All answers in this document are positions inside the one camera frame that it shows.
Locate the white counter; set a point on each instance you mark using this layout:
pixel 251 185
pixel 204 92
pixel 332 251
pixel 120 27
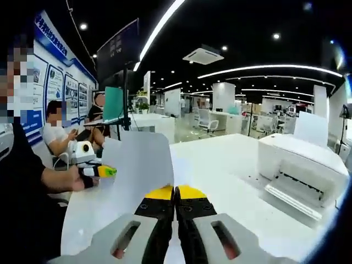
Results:
pixel 154 126

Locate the stack of white printing papers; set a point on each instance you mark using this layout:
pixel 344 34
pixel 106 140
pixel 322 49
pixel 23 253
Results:
pixel 137 165

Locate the black screen on stand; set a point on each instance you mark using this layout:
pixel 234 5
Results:
pixel 118 49

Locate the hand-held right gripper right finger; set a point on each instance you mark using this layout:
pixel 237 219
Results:
pixel 247 247

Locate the black tablet on tripod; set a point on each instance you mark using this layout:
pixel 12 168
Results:
pixel 346 111

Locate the long ceiling light strip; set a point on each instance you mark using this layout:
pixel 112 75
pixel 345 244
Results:
pixel 159 24

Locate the white chest-worn device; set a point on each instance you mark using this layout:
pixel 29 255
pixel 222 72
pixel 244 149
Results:
pixel 5 137

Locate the white office chair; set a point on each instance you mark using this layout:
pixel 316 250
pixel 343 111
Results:
pixel 207 121

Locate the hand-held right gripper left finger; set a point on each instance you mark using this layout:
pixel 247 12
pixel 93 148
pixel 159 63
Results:
pixel 101 247

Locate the person's left hand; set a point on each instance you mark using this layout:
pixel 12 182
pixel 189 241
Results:
pixel 72 181

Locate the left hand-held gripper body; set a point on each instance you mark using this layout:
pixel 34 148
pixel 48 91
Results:
pixel 79 156

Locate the green board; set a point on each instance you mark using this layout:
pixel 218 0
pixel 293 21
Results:
pixel 112 104

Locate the potted green plant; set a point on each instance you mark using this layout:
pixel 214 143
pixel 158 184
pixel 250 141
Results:
pixel 143 107

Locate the white table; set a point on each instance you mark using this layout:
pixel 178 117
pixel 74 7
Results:
pixel 233 170

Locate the ceiling air conditioner vent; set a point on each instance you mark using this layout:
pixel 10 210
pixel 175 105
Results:
pixel 203 54

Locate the white printer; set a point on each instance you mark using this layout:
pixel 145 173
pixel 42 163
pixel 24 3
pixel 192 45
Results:
pixel 275 154

